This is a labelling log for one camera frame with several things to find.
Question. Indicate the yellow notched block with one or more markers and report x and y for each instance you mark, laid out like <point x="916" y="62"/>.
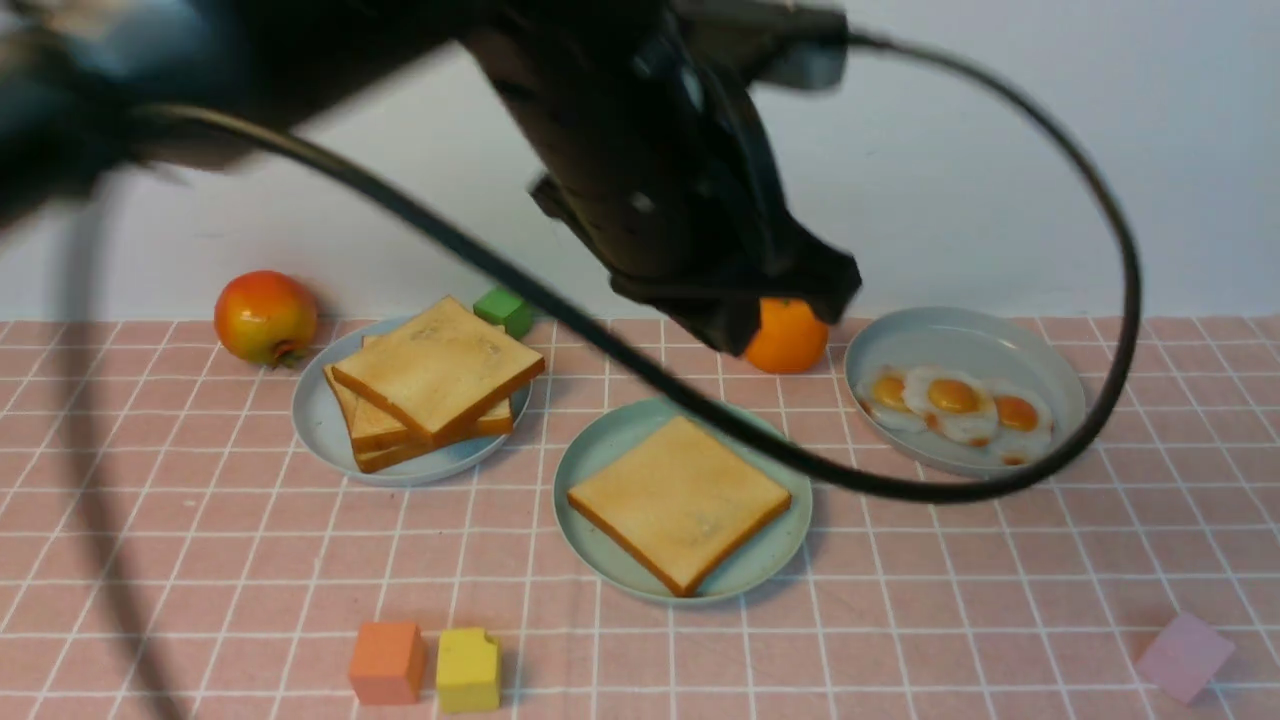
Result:
<point x="468" y="669"/>

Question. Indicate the red yellow apple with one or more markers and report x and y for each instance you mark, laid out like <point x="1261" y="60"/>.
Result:
<point x="266" y="318"/>

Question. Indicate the green cube block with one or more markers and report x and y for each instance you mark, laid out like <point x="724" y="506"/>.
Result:
<point x="505" y="310"/>

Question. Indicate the grey blue egg plate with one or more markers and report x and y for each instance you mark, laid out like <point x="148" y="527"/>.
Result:
<point x="977" y="344"/>

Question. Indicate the fried egg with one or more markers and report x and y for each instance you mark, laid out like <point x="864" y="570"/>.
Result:
<point x="881" y="396"/>
<point x="1024" y="424"/>
<point x="953" y="404"/>

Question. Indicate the pink cube block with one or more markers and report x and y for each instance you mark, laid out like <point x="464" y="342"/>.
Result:
<point x="1183" y="658"/>

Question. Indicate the toast slice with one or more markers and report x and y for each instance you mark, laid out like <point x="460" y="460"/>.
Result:
<point x="680" y="503"/>
<point x="372" y="430"/>
<point x="445" y="375"/>
<point x="373" y="455"/>

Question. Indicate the teal center plate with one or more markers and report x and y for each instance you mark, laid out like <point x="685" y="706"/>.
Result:
<point x="613" y="435"/>

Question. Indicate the orange cube block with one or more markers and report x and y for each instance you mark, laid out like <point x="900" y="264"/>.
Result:
<point x="388" y="664"/>

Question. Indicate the light blue bread plate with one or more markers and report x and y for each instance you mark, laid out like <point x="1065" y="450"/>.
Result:
<point x="321" y="426"/>

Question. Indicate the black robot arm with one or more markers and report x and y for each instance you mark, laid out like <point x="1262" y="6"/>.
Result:
<point x="73" y="74"/>

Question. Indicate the orange fruit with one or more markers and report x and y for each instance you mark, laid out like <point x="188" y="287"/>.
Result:
<point x="791" y="339"/>

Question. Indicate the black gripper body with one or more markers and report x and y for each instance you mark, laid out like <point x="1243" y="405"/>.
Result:
<point x="656" y="157"/>

